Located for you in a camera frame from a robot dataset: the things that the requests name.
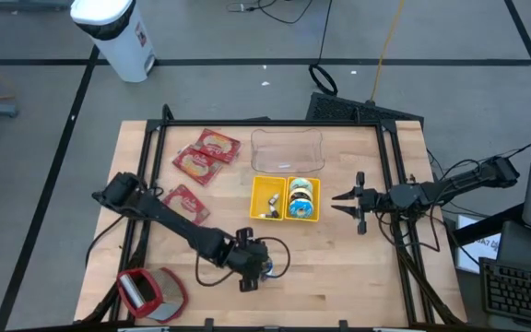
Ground clear plastic tray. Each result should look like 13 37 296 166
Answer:
250 127 326 174

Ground black left arm base cable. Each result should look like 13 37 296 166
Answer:
84 212 129 268

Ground black keyboard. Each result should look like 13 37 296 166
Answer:
478 256 531 330

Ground white paper sheet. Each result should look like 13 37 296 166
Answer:
454 214 502 275

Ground grey floor bar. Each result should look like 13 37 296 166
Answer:
0 0 74 13

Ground pale sprinkled donut toy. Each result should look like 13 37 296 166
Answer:
289 176 315 194

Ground black perforated panel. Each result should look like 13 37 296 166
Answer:
304 91 426 126

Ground yellow hanging cable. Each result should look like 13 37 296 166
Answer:
369 0 406 104

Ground black hanging cable with coil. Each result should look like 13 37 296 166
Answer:
308 0 339 98

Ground black metal table frame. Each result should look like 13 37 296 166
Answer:
74 103 467 326

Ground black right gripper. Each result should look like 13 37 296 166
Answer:
330 171 383 236

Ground yellow slotted plastic basket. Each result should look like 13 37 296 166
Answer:
248 174 289 222
284 175 323 224

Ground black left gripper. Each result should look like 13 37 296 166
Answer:
223 227 272 293

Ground blue frosted donut toy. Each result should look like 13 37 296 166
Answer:
287 198 315 220

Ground red tape dispenser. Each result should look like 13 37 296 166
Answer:
116 266 190 324

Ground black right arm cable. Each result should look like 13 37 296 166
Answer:
375 209 443 254

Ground black desk bar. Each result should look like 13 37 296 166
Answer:
449 201 527 248

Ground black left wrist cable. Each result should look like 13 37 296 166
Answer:
258 236 291 280

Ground red snack packet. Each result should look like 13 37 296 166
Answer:
171 144 224 187
193 127 242 165
160 184 212 227

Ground cream donut toy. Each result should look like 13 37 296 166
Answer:
289 187 314 204

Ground white trash can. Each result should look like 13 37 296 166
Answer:
69 0 158 84

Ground thin black floor cable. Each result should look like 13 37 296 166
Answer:
226 0 315 26

